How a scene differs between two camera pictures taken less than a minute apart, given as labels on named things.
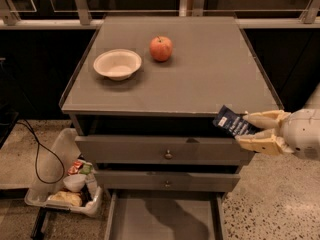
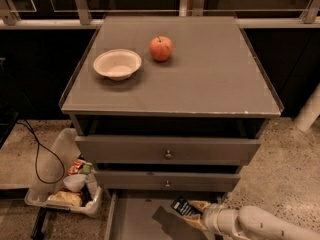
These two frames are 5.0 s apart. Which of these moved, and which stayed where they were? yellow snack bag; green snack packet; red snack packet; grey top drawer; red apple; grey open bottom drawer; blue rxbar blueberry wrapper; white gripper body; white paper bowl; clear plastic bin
Moved: blue rxbar blueberry wrapper; white gripper body
Stayed: clear plastic bin; grey top drawer; green snack packet; yellow snack bag; red snack packet; red apple; grey open bottom drawer; white paper bowl
